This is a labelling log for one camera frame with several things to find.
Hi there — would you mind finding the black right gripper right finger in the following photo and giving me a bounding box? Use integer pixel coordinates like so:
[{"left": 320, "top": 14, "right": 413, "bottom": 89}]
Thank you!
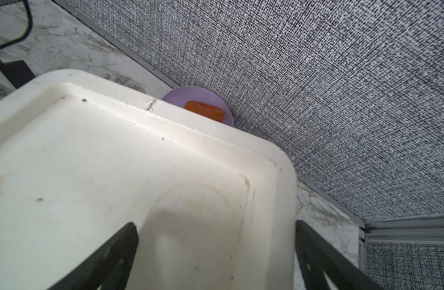
[{"left": 295, "top": 220, "right": 381, "bottom": 290}]

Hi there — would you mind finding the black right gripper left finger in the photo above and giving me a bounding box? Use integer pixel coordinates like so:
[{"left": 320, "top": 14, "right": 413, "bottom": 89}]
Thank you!
[{"left": 50, "top": 222, "right": 139, "bottom": 290}]

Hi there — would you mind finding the white plastic drawer cabinet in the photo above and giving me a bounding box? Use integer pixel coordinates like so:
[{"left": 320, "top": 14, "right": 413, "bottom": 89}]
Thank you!
[{"left": 0, "top": 70, "right": 296, "bottom": 290}]

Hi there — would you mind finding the orange toy food slice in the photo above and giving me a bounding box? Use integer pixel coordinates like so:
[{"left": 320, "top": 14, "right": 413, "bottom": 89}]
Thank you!
[{"left": 184, "top": 100, "right": 225, "bottom": 123}]

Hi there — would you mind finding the purple plastic plate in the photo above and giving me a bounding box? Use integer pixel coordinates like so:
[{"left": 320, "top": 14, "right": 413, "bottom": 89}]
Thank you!
[{"left": 162, "top": 87, "right": 234, "bottom": 127}]

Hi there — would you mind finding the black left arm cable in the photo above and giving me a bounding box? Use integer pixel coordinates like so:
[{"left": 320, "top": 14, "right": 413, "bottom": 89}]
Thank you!
[{"left": 0, "top": 0, "right": 33, "bottom": 52}]

